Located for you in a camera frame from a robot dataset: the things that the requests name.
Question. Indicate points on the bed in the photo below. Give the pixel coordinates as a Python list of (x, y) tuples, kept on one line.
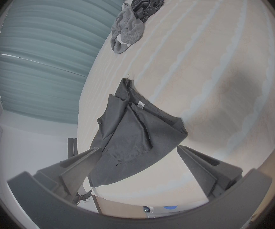
[(199, 80)]

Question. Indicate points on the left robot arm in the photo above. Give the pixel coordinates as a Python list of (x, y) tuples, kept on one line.
[(81, 197)]

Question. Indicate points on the black shiny garment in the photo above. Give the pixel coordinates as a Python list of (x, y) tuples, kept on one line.
[(147, 7)]

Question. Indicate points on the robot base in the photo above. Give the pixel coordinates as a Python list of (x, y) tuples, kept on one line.
[(151, 210)]

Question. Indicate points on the grey garment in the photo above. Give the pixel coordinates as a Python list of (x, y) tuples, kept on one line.
[(130, 30)]

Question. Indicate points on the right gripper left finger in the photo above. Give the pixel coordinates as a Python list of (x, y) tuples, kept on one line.
[(75, 173)]

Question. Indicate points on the blue-green curtain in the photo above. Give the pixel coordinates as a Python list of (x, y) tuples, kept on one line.
[(44, 92), (56, 27)]

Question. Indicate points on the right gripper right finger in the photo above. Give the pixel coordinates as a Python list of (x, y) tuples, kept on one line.
[(209, 173)]

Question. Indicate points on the small white garment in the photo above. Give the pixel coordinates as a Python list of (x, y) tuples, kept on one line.
[(120, 39)]

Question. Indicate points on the black T-shirt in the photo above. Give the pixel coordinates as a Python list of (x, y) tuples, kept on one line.
[(132, 139)]

